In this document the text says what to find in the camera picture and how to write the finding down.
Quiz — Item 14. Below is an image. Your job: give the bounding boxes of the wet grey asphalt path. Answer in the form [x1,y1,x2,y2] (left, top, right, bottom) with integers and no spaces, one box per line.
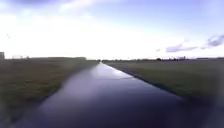
[6,62,224,128]

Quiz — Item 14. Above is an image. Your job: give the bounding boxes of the grass field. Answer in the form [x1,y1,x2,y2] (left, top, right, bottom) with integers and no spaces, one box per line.
[102,58,224,104]
[0,58,100,126]

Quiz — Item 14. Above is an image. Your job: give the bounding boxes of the low grey building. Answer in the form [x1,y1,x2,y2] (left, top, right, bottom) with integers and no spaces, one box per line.
[0,51,6,61]

